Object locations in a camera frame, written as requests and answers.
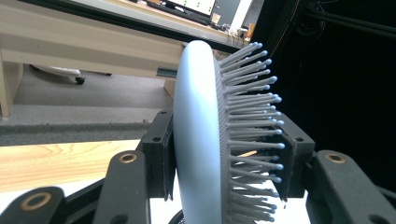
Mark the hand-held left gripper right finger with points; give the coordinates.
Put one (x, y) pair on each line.
(299, 155)

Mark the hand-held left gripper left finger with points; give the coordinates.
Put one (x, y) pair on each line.
(155, 161)

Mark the light blue hairbrush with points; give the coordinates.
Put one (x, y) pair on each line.
(196, 124)

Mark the black curtain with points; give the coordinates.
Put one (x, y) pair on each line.
(342, 93)

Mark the office chair base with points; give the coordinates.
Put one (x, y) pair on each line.
(59, 71)

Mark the light wooden desk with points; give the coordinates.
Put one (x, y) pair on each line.
(77, 40)

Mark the computer monitor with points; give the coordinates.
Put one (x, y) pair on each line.
(196, 4)

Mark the black frame stand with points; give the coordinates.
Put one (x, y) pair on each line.
(358, 26)

